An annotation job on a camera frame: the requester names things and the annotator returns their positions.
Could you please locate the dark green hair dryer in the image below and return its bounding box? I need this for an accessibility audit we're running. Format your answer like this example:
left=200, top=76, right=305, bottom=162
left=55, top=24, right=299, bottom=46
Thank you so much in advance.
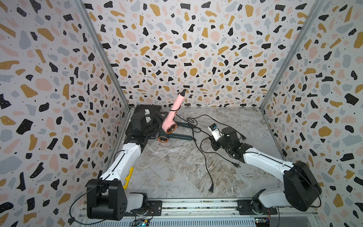
left=158, top=134, right=193, bottom=143
left=175, top=122, right=195, bottom=129

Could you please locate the black cord of green dryer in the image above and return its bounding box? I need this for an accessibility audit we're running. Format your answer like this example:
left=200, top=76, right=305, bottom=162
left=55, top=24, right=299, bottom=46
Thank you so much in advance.
left=186, top=114, right=247, bottom=141

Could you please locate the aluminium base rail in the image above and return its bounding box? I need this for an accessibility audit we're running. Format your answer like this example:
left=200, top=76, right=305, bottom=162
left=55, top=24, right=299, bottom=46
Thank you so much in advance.
left=76, top=197, right=321, bottom=227

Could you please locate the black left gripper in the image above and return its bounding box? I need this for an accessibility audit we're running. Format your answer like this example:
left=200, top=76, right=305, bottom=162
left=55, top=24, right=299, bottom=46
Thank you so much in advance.
left=142, top=111, right=166, bottom=137

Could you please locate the black flat case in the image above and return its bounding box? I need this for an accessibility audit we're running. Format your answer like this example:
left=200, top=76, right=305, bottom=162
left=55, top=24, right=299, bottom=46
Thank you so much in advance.
left=131, top=105, right=161, bottom=122

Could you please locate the yellow plastic triangle frame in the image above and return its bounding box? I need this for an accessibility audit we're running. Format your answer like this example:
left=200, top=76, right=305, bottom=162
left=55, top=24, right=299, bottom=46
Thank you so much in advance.
left=123, top=167, right=134, bottom=190

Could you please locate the pink hair dryer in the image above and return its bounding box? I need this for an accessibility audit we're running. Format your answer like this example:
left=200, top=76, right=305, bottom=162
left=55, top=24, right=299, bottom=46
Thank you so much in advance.
left=162, top=89, right=186, bottom=134

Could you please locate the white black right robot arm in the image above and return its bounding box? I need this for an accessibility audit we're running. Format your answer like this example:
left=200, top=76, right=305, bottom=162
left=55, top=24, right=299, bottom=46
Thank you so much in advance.
left=208, top=124, right=322, bottom=215

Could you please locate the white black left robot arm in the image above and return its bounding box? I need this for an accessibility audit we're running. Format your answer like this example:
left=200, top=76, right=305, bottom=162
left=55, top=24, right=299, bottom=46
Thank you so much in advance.
left=87, top=105, right=165, bottom=221

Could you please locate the black power cord with plug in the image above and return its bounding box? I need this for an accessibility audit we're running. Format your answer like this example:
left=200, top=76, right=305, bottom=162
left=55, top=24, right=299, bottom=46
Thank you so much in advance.
left=169, top=107, right=242, bottom=194

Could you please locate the aluminium corner post right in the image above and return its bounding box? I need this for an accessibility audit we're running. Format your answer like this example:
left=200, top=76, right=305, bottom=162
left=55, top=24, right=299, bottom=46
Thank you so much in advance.
left=259, top=0, right=324, bottom=111

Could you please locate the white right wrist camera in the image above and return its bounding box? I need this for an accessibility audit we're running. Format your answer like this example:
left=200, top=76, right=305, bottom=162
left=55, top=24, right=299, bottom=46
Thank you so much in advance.
left=208, top=124, right=222, bottom=141

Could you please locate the aluminium corner post left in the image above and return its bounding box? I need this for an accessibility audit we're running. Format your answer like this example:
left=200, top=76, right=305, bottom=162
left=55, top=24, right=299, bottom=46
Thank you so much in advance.
left=73, top=0, right=130, bottom=112

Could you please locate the aluminium corner post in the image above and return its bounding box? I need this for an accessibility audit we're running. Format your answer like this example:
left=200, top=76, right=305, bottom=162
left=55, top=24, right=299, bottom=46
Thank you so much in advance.
left=259, top=0, right=324, bottom=111
left=73, top=0, right=130, bottom=112

